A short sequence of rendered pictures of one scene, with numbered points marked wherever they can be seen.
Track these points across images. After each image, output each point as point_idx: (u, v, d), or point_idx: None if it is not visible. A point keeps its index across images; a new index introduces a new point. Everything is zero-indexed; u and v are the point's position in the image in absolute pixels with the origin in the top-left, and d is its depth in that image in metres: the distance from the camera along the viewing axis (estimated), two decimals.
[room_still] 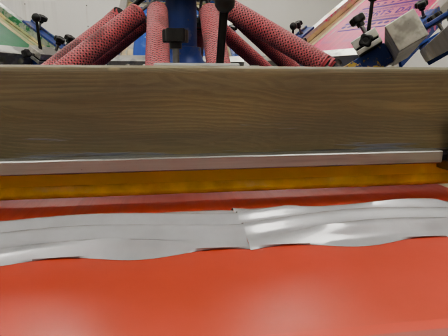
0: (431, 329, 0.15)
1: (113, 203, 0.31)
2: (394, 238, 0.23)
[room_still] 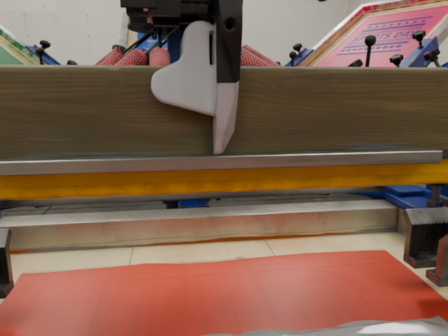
0: None
1: (123, 320, 0.33)
2: None
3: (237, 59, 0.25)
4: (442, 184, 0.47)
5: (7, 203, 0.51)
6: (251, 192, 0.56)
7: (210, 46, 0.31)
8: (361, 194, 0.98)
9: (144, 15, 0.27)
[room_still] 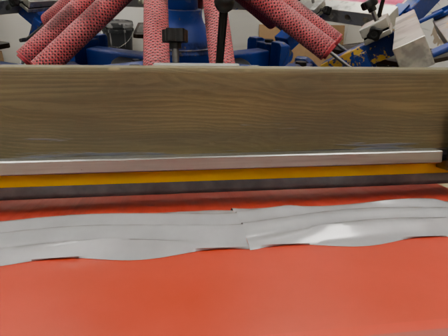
0: (430, 329, 0.15)
1: (113, 203, 0.31)
2: (393, 238, 0.23)
3: None
4: None
5: None
6: None
7: None
8: None
9: None
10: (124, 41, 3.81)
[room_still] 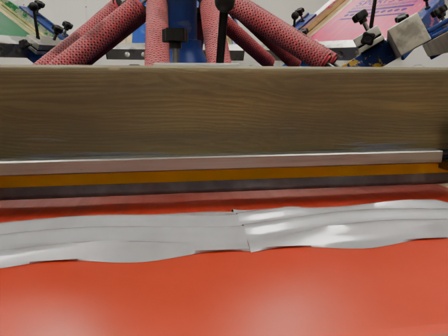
0: (435, 334, 0.14)
1: (113, 204, 0.30)
2: (396, 240, 0.23)
3: None
4: None
5: None
6: None
7: None
8: None
9: None
10: None
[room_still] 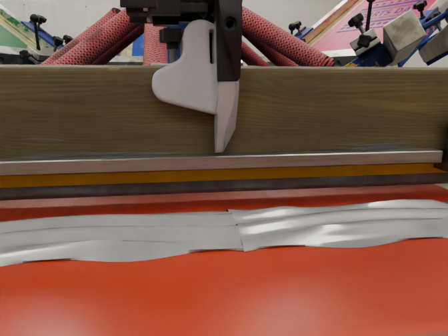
0: (425, 333, 0.14)
1: (108, 203, 0.30)
2: (390, 239, 0.23)
3: (237, 57, 0.25)
4: None
5: None
6: None
7: (210, 45, 0.31)
8: None
9: (144, 14, 0.27)
10: None
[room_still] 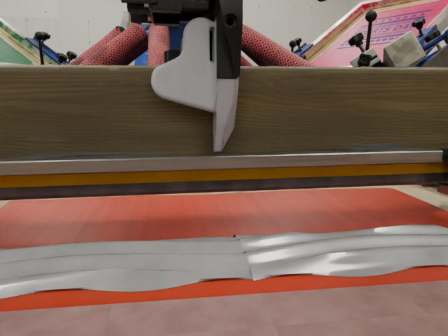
0: None
1: (116, 228, 0.31)
2: (397, 267, 0.23)
3: (237, 55, 0.25)
4: None
5: None
6: None
7: (211, 45, 0.31)
8: None
9: (145, 11, 0.27)
10: None
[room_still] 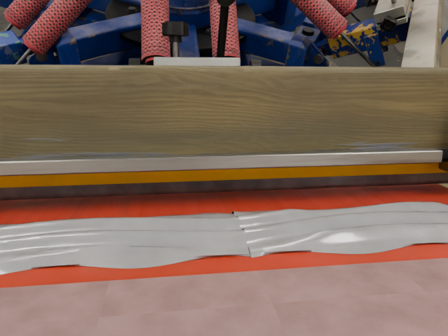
0: None
1: (113, 204, 0.30)
2: (395, 245, 0.23)
3: None
4: None
5: None
6: None
7: None
8: None
9: None
10: None
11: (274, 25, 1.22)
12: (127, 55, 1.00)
